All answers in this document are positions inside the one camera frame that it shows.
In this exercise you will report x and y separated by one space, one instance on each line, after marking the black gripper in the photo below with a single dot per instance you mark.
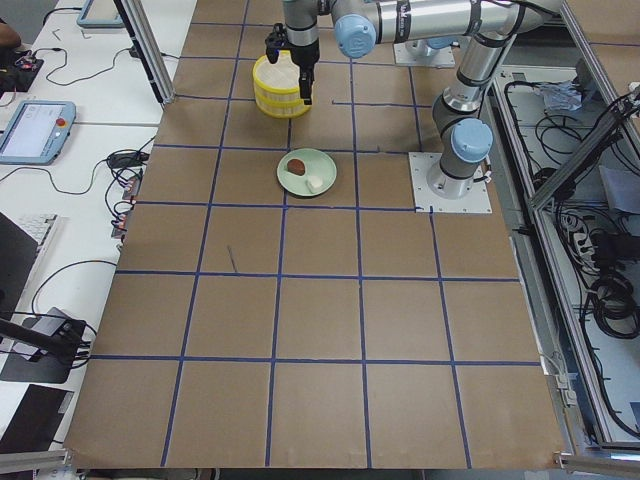
305 56

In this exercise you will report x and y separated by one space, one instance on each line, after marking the yellow steamer layer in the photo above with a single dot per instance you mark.
281 110
277 81

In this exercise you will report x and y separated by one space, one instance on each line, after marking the brown bun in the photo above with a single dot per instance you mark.
296 167

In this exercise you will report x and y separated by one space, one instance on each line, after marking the white bun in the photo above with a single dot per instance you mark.
314 183

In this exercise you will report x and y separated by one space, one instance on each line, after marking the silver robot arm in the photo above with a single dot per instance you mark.
360 25
466 139

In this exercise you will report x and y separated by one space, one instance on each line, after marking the light green plate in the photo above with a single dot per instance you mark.
317 163

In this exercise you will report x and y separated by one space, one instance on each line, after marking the white keyboard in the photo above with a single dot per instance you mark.
41 228

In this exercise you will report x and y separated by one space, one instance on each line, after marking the black laptop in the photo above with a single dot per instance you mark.
18 256

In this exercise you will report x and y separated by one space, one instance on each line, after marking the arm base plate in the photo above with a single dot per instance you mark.
434 192
419 53

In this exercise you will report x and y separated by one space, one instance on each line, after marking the aluminium frame post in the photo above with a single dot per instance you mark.
143 40

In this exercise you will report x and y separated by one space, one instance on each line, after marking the black tripod camera mount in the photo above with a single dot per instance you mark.
64 344

